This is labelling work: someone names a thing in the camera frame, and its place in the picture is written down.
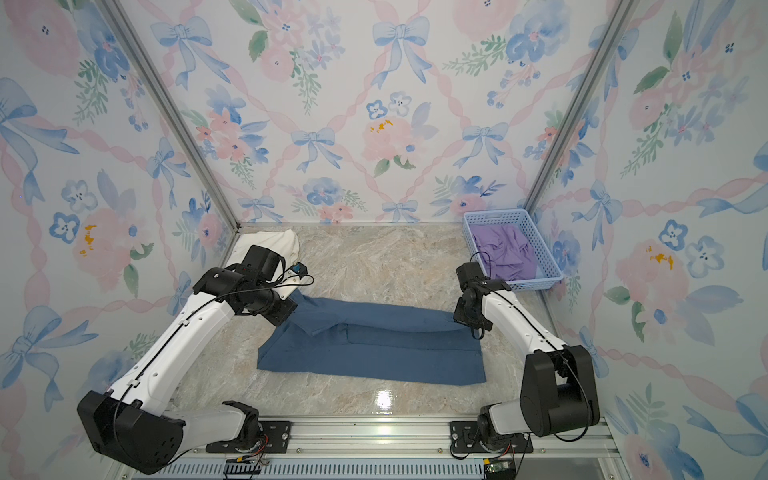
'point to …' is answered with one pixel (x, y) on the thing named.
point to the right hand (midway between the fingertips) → (472, 318)
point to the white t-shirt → (284, 242)
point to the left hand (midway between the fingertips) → (289, 306)
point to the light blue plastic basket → (550, 273)
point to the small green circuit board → (498, 466)
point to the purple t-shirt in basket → (511, 256)
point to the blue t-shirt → (336, 339)
